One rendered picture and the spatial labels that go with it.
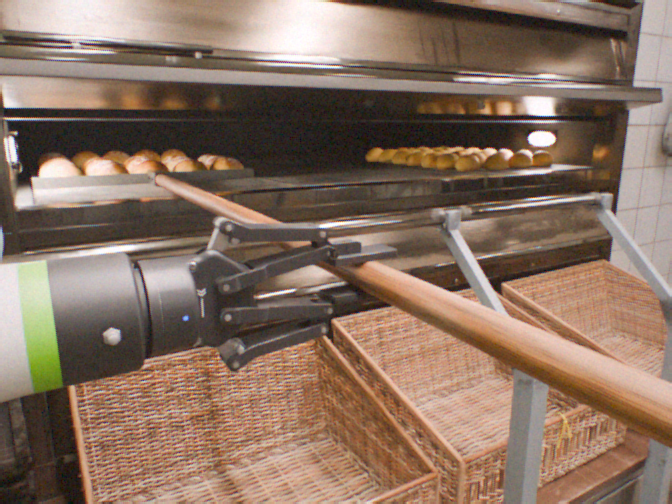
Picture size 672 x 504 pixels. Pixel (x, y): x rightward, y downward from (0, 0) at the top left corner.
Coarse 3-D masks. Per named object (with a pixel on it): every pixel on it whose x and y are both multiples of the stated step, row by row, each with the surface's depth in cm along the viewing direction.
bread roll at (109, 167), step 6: (102, 162) 130; (108, 162) 130; (114, 162) 131; (96, 168) 129; (102, 168) 129; (108, 168) 130; (114, 168) 130; (120, 168) 131; (126, 168) 133; (90, 174) 129; (96, 174) 129; (102, 174) 129
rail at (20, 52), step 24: (0, 48) 75; (24, 48) 77; (48, 48) 78; (264, 72) 96; (288, 72) 98; (312, 72) 101; (336, 72) 104; (360, 72) 106; (384, 72) 109; (408, 72) 113
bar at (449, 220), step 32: (320, 224) 83; (352, 224) 85; (384, 224) 88; (416, 224) 92; (448, 224) 95; (608, 224) 119; (32, 256) 63; (64, 256) 64; (160, 256) 70; (640, 256) 114; (480, 288) 91; (544, 384) 83; (512, 416) 87; (544, 416) 85; (512, 448) 88; (512, 480) 88
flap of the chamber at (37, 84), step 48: (48, 96) 88; (96, 96) 91; (144, 96) 94; (192, 96) 98; (240, 96) 102; (288, 96) 106; (336, 96) 110; (384, 96) 115; (432, 96) 120; (480, 96) 126; (528, 96) 132; (576, 96) 142; (624, 96) 153
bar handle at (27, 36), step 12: (12, 36) 79; (24, 36) 80; (36, 36) 81; (48, 36) 81; (60, 36) 82; (72, 36) 83; (84, 36) 84; (96, 36) 85; (72, 48) 83; (132, 48) 88; (144, 48) 89; (156, 48) 90; (168, 48) 91; (180, 48) 92; (192, 48) 93; (204, 48) 94
